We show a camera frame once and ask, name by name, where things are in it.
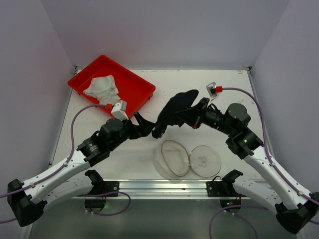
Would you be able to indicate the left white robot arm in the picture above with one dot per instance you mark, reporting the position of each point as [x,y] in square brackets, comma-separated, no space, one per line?
[74,175]

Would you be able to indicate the red plastic tray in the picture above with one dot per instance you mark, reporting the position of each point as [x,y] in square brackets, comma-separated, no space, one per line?
[132,88]

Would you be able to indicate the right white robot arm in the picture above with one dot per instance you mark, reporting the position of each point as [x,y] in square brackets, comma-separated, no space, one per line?
[293,205]

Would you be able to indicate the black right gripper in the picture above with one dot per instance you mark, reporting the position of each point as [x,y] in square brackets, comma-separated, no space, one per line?
[197,116]

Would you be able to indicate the aluminium mounting rail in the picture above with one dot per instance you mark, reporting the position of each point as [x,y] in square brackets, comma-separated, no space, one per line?
[164,188]

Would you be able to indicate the pale green bra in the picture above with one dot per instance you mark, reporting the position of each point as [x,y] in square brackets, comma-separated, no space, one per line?
[104,90]

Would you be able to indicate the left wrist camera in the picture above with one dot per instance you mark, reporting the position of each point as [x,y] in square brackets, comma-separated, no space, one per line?
[119,110]

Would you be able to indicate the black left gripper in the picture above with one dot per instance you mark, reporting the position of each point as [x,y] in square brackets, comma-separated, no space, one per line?
[136,127]

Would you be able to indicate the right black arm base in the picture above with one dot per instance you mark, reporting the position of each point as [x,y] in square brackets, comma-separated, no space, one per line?
[223,188]

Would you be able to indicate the black bra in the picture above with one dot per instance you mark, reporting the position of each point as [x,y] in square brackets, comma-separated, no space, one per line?
[179,102]

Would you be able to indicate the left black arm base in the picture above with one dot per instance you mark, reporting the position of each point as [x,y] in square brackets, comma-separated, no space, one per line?
[100,186]

